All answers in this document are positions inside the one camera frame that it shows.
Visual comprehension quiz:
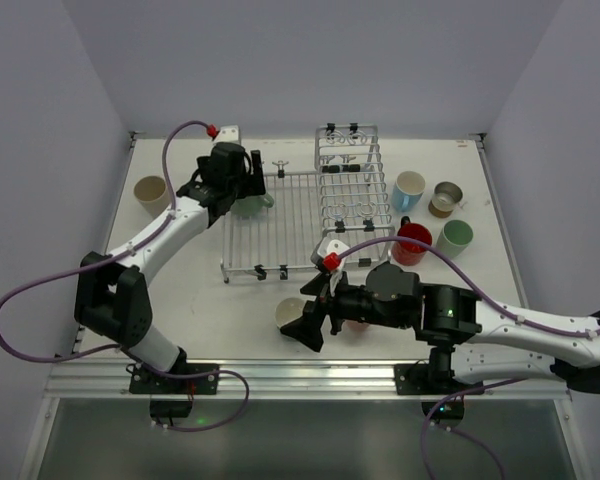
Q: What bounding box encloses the controller box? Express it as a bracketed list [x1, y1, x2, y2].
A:
[149, 400, 193, 426]
[421, 400, 465, 428]

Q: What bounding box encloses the cream brown cup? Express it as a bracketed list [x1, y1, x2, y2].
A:
[428, 181, 463, 218]

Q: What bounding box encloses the pink cup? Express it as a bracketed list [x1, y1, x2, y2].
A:
[345, 321, 370, 334]

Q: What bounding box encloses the light green cup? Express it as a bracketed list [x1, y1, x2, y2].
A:
[435, 220, 474, 259]

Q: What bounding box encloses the light blue mug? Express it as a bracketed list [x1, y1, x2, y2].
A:
[391, 171, 426, 212]

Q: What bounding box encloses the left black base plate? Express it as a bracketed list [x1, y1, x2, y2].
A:
[126, 362, 219, 396]

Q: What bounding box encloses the aluminium mounting rail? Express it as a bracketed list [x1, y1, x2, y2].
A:
[44, 356, 571, 401]

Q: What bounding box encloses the tall beige cup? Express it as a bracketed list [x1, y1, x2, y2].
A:
[133, 175, 170, 218]

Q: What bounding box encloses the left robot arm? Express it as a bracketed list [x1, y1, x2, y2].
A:
[74, 142, 266, 374]

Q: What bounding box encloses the dark teal mug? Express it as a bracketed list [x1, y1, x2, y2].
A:
[275, 297, 305, 336]

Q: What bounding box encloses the sage green mug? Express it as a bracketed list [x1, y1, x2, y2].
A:
[231, 193, 275, 218]

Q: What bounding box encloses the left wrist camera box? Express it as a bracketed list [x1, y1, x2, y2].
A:
[214, 125, 242, 145]

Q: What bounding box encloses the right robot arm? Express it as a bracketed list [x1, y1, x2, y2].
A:
[275, 262, 600, 395]

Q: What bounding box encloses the red mug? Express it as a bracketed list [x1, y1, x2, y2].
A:
[391, 216, 433, 266]

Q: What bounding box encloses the silver wire dish rack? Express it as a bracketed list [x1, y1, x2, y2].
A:
[220, 123, 395, 282]

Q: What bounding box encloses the right controller box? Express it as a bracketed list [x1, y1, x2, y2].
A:
[421, 400, 465, 428]

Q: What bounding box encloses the left controller box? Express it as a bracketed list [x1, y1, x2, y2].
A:
[149, 400, 193, 426]

